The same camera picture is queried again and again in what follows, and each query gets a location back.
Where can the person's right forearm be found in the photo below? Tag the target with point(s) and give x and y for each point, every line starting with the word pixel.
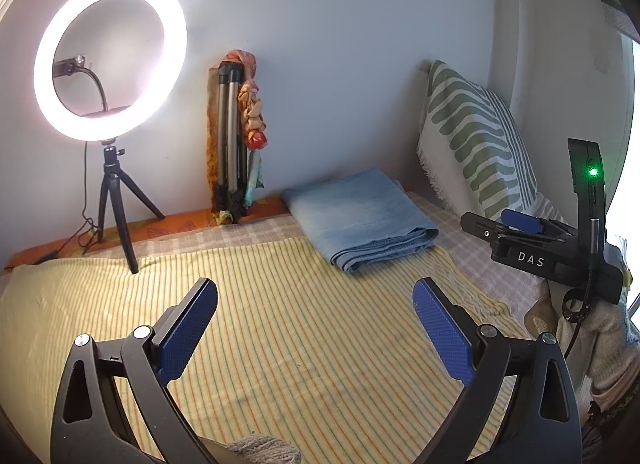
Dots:
pixel 600 424

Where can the person's right hand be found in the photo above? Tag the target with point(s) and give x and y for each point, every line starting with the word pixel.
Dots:
pixel 600 344

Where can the folded tripod with cloth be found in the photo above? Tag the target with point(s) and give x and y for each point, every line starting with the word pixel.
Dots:
pixel 252 114

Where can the bright window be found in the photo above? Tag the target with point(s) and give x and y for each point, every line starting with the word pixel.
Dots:
pixel 631 144

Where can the light blue denim pants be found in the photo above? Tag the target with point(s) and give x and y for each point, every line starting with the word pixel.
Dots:
pixel 360 219

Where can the small black tripod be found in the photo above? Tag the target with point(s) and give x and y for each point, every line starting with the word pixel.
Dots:
pixel 112 179

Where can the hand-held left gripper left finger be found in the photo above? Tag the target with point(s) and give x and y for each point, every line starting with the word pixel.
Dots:
pixel 192 329

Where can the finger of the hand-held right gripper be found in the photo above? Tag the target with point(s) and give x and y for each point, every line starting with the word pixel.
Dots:
pixel 522 220
pixel 482 229

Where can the grey knit cloth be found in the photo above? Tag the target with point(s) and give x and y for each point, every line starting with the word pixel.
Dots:
pixel 265 450

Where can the green patterned pillow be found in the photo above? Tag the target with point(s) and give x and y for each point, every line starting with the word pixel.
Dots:
pixel 475 134

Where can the yellow striped bed sheet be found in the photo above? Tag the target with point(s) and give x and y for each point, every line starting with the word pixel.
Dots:
pixel 480 259

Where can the black gooseneck phone holder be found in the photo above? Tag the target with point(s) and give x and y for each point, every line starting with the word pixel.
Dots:
pixel 97 84

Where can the folded silver tripod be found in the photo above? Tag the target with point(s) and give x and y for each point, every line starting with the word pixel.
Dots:
pixel 227 144

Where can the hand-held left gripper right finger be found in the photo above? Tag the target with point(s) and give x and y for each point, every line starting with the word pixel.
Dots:
pixel 442 334

